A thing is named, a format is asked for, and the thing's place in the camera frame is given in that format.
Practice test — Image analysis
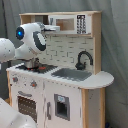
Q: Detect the white cupboard door with dispenser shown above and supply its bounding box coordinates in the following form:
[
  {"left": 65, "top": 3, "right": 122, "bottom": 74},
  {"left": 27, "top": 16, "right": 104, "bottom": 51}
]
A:
[{"left": 45, "top": 81, "right": 82, "bottom": 128}]

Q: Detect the white toy microwave door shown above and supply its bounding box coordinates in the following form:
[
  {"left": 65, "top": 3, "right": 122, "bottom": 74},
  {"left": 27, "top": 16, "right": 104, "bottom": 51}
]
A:
[{"left": 48, "top": 14, "right": 92, "bottom": 34}]

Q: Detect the right red stove knob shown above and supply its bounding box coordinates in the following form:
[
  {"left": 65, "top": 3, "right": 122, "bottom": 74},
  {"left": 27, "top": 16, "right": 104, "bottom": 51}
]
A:
[{"left": 30, "top": 81, "right": 37, "bottom": 88}]

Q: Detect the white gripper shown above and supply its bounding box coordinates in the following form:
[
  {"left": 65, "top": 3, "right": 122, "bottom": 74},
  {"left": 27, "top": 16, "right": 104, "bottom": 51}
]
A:
[{"left": 39, "top": 22, "right": 60, "bottom": 32}]

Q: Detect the left red stove knob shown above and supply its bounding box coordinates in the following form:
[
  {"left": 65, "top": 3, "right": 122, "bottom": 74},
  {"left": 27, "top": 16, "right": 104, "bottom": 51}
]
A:
[{"left": 12, "top": 77, "right": 18, "bottom": 83}]

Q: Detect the black toy stovetop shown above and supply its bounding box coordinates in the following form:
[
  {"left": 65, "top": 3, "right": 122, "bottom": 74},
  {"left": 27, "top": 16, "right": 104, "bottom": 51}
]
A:
[{"left": 18, "top": 64, "right": 55, "bottom": 74}]

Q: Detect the silver toy pot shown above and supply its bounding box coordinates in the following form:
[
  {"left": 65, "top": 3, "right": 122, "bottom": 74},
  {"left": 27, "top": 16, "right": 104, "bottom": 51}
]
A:
[{"left": 25, "top": 57, "right": 39, "bottom": 69}]

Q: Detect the red stove knob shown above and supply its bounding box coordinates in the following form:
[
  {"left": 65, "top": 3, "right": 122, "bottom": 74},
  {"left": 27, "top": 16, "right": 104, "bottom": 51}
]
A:
[
  {"left": 30, "top": 81, "right": 37, "bottom": 88},
  {"left": 12, "top": 77, "right": 18, "bottom": 83}
]

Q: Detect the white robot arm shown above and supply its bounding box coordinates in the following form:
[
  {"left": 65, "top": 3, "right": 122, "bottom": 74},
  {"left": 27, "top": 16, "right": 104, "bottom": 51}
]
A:
[{"left": 0, "top": 22, "right": 60, "bottom": 128}]

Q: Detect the white oven door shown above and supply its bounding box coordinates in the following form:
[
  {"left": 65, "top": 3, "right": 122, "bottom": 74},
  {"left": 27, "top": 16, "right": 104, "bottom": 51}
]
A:
[{"left": 11, "top": 86, "right": 44, "bottom": 128}]

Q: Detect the grey toy sink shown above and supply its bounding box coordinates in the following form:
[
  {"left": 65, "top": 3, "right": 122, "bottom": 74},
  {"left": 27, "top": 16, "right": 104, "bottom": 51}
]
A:
[{"left": 52, "top": 68, "right": 92, "bottom": 81}]

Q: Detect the black toy faucet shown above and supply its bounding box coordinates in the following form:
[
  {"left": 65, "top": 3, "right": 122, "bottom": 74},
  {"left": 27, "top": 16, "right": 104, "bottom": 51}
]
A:
[{"left": 75, "top": 51, "right": 93, "bottom": 70}]

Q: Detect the wooden toy kitchen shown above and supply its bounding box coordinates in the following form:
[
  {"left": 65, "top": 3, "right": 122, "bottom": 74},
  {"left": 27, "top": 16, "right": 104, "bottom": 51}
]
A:
[{"left": 7, "top": 11, "right": 114, "bottom": 128}]

